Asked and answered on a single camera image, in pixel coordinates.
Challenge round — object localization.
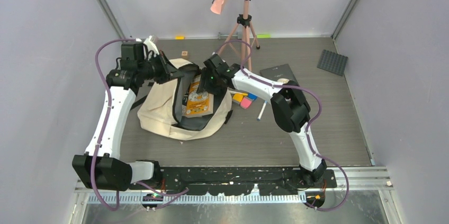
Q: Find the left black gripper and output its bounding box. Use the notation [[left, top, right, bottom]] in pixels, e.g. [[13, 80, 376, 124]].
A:
[[138, 50, 184, 85]]

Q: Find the orange green paperback book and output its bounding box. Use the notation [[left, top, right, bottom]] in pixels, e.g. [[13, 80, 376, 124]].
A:
[[182, 75, 214, 118]]

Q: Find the beige canvas backpack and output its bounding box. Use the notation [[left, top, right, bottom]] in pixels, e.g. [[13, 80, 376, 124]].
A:
[[137, 58, 232, 141]]

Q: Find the black hardcover book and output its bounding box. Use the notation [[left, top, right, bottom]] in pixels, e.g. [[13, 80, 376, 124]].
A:
[[259, 64, 298, 83]]

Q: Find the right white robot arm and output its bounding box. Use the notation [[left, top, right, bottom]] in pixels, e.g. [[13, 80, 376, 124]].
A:
[[199, 53, 327, 187]]

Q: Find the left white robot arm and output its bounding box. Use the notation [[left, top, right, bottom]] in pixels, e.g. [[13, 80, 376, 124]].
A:
[[72, 35, 183, 191]]

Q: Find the yellow capped white marker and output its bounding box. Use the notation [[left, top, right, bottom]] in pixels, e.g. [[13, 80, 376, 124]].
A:
[[229, 90, 248, 96]]

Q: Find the yellow orange eraser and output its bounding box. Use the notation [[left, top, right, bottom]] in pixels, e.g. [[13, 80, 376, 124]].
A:
[[232, 93, 245, 105]]

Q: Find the pink eraser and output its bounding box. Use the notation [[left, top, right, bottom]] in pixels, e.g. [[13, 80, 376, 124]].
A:
[[240, 96, 253, 109]]

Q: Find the blue small eraser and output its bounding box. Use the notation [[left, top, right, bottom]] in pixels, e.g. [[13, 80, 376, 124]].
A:
[[247, 93, 257, 101]]

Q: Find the green tape piece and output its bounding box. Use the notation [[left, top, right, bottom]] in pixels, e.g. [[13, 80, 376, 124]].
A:
[[257, 34, 271, 39]]

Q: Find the blue capped white marker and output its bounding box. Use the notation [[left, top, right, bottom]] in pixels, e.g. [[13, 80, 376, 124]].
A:
[[256, 101, 267, 121]]

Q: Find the pink tripod stand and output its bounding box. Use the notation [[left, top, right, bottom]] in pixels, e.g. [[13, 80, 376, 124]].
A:
[[217, 0, 261, 70]]

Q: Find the dark grey studded plate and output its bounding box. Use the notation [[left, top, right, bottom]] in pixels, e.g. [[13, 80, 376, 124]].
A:
[[317, 49, 348, 76]]

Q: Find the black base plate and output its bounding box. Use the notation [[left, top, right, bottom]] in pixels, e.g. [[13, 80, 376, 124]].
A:
[[130, 166, 337, 196]]

